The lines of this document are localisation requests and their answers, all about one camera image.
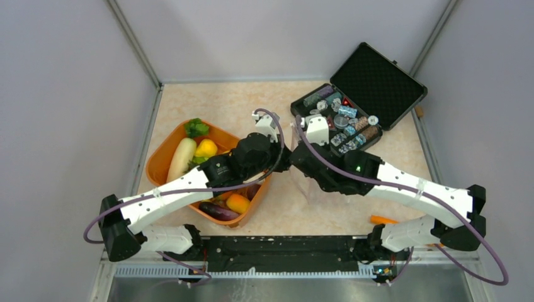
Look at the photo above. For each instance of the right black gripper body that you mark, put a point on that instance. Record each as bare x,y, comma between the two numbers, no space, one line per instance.
325,185

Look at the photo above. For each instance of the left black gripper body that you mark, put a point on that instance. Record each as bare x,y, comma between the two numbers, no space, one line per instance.
272,153

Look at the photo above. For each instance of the clear zip top bag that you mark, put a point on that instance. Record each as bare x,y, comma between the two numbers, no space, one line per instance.
308,186

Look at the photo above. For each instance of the yellow bell pepper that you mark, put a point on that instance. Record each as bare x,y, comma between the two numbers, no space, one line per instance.
206,148

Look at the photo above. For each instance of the white radish with leaves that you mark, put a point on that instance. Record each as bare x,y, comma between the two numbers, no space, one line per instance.
185,150

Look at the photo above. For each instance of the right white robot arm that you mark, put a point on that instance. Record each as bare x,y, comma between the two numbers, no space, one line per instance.
451,216

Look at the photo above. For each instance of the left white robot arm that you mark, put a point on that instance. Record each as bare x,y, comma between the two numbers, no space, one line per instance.
125,224

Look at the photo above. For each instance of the orange yellow mango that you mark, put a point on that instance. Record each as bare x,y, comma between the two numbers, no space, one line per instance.
238,203

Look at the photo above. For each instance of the purple eggplant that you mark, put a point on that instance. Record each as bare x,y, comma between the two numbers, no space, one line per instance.
217,212

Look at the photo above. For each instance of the black open carrying case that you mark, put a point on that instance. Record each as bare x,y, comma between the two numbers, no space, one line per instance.
367,95

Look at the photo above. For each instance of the orange carrot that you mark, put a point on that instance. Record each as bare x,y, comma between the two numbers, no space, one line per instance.
378,220

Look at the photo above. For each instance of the orange plastic basket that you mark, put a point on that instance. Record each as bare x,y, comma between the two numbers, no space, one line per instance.
158,164

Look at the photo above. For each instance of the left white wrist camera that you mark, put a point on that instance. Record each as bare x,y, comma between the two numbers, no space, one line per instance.
266,124

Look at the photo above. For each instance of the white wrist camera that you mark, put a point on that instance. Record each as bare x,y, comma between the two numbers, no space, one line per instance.
317,130
266,124

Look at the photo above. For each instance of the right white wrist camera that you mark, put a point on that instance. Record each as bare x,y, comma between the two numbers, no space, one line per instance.
317,130

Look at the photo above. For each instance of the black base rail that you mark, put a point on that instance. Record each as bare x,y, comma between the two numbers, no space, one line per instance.
344,253

